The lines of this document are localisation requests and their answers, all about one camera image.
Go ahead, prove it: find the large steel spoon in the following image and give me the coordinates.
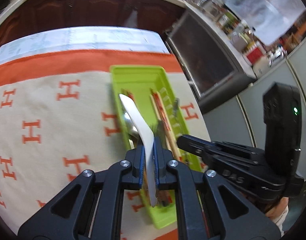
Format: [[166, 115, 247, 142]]
[[124, 112, 139, 148]]

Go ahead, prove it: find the white ceramic spoon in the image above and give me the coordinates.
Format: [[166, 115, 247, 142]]
[[119, 94, 157, 207]]

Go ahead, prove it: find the steel fork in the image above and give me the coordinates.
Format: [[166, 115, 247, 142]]
[[172, 98, 180, 118]]

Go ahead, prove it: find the person's right hand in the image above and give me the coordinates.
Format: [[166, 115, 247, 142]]
[[265, 197, 289, 220]]

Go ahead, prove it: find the steel cabinet glass door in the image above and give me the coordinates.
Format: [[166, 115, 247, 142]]
[[166, 8, 256, 113]]

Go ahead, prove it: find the lime green plastic tray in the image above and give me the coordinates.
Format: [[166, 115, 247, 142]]
[[110, 65, 202, 229]]

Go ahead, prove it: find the orange white H-pattern cloth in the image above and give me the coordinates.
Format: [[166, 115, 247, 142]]
[[0, 49, 214, 240]]

